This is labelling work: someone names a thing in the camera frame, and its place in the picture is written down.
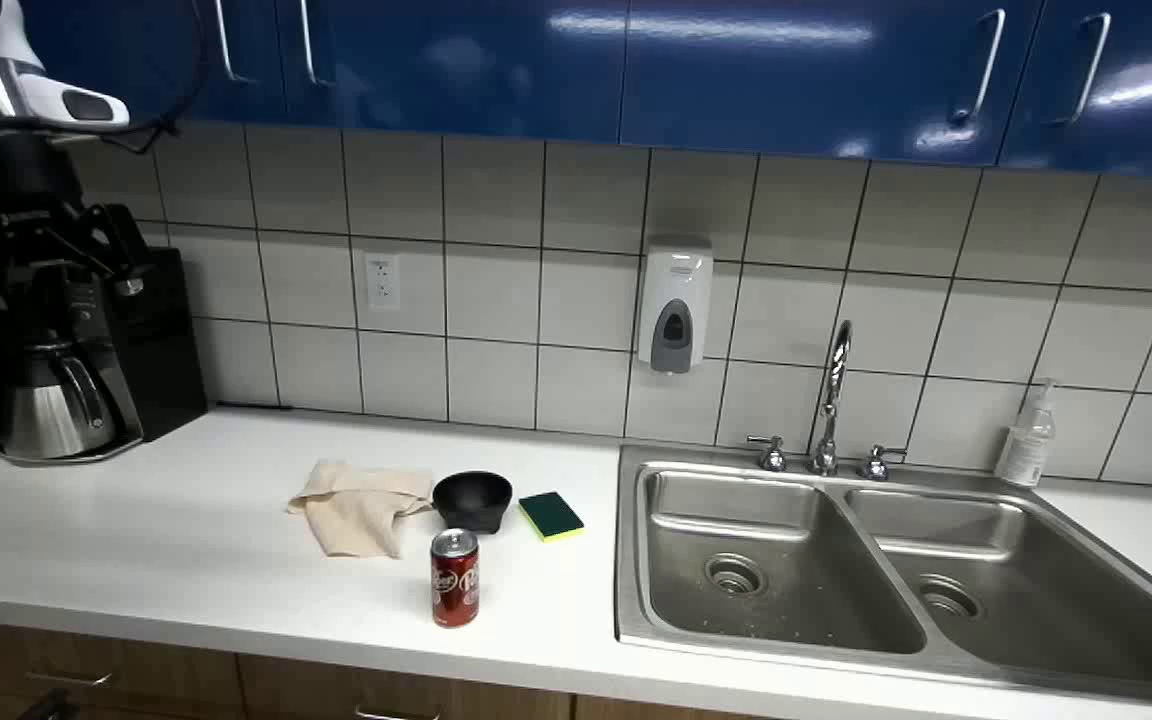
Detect wooden lower cabinet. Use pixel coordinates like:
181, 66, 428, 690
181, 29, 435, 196
0, 615, 752, 720

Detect chrome sink faucet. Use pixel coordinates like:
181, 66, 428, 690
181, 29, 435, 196
804, 317, 862, 481

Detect beige cloth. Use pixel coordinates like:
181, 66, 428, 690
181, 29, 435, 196
284, 457, 435, 563

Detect stainless steel coffee carafe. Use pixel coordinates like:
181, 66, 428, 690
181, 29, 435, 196
0, 337, 147, 470

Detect clear plastic soap bottle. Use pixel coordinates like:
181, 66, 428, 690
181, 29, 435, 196
992, 380, 1059, 491

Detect black coffee maker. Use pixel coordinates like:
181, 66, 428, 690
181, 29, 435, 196
0, 237, 216, 474

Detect white wall soap dispenser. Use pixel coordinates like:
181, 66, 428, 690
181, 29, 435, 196
631, 239, 716, 380

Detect blue glossy cabinet door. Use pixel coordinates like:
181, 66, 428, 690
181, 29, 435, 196
1002, 0, 1152, 185
620, 0, 1045, 167
260, 0, 637, 154
22, 0, 272, 131

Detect stainless steel double sink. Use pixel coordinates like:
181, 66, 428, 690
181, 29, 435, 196
614, 443, 1152, 713

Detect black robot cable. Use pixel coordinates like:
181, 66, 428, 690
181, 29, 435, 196
121, 54, 216, 145

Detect green and yellow sponge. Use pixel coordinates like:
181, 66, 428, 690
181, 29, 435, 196
517, 490, 594, 544

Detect chrome faucet knob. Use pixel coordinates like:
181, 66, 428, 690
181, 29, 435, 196
748, 431, 798, 478
862, 442, 911, 484

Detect red soda can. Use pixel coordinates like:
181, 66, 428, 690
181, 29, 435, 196
428, 526, 483, 633

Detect white wall outlet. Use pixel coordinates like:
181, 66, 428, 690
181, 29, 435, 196
355, 249, 409, 320

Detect silver upper cabinet handle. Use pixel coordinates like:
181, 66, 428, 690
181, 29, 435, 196
953, 5, 1013, 131
293, 0, 329, 88
1066, 7, 1120, 131
210, 0, 246, 88

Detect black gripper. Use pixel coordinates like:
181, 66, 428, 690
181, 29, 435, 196
0, 131, 154, 306

